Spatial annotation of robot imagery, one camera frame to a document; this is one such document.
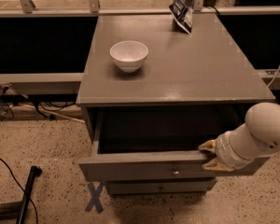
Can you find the white ceramic bowl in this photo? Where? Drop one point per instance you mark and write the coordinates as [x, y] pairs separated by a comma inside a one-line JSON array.
[[128, 55]]

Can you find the black stand leg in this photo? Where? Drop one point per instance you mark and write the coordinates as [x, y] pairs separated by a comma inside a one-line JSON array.
[[18, 210]]

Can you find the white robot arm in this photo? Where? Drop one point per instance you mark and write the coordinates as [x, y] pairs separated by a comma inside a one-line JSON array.
[[258, 136]]

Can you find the grey top drawer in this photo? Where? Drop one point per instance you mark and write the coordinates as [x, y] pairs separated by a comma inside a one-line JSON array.
[[142, 145]]

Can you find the blue tape cross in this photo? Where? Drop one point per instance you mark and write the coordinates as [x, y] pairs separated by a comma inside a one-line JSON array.
[[95, 197]]

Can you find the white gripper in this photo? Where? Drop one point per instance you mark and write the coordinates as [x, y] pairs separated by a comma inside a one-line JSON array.
[[223, 152]]

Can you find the blue white snack bag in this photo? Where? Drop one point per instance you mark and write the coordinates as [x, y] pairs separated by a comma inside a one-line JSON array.
[[182, 15]]

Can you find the grey drawer cabinet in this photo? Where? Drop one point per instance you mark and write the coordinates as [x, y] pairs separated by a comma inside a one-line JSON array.
[[204, 72]]

